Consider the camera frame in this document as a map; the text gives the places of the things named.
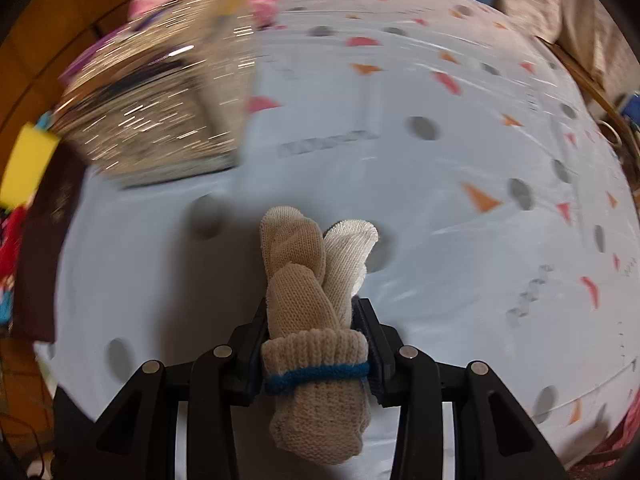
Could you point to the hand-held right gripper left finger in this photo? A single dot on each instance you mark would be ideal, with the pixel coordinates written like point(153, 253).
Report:
point(250, 345)

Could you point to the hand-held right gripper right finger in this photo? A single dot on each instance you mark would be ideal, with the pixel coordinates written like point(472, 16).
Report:
point(372, 340)

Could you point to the cream knitted glove roll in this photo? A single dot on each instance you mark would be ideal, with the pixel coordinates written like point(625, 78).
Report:
point(300, 285)

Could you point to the gold metal tray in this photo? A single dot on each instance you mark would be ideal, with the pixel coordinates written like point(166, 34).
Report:
point(45, 240)

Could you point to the red sock roll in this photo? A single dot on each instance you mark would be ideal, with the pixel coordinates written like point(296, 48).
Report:
point(10, 250)

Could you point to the yellow sponge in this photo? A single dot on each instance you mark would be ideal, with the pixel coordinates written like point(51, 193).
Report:
point(25, 160)

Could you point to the patterned tablecloth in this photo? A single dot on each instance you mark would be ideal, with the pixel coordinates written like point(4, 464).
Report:
point(425, 210)

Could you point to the gold embossed tissue box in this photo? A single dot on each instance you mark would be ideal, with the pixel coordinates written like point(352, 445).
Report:
point(150, 110)

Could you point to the wooden wardrobe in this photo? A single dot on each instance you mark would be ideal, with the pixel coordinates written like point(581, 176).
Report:
point(45, 25)

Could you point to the printed curtain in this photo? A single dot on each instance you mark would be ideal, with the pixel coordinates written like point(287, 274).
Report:
point(560, 5)

